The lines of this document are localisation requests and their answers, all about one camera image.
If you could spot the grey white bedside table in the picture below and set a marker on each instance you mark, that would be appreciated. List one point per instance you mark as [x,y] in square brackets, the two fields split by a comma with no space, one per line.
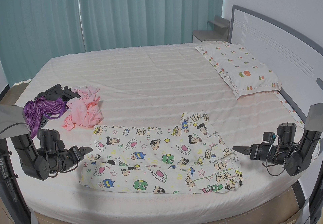
[209,33]

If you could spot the blue-green curtain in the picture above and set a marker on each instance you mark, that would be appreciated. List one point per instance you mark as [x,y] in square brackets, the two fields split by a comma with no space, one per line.
[40,23]
[151,3]

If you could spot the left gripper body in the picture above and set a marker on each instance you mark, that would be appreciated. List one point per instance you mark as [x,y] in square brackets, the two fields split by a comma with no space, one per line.
[67,157]

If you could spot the black garment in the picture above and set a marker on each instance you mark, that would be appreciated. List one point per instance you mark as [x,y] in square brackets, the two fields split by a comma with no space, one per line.
[54,93]

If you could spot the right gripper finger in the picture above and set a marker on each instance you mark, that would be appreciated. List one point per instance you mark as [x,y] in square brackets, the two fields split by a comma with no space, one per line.
[243,150]

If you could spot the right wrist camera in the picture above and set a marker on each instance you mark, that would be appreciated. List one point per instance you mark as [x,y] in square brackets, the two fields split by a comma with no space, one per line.
[268,138]

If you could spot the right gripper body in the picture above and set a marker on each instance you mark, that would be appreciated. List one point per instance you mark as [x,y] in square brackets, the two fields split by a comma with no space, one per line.
[258,152]

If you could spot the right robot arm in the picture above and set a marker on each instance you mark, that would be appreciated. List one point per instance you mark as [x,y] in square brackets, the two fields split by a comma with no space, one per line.
[302,152]

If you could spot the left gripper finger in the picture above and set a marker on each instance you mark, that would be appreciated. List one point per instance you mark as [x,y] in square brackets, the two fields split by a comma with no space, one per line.
[83,149]

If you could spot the white printed pillow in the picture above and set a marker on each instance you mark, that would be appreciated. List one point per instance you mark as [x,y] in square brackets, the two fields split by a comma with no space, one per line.
[239,69]

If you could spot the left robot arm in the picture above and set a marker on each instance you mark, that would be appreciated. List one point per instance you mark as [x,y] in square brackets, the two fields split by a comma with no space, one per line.
[32,162]

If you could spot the white printed pyjama top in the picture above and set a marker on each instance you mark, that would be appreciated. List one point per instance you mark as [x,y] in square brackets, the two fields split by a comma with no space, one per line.
[156,162]

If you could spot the pink garment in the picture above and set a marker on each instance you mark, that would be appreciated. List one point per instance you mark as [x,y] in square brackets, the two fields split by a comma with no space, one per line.
[83,112]

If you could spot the purple satin garment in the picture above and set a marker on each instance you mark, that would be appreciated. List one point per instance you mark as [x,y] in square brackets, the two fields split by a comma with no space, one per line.
[43,109]

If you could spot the bed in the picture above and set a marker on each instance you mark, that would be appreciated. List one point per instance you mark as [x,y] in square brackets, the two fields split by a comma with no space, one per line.
[151,79]

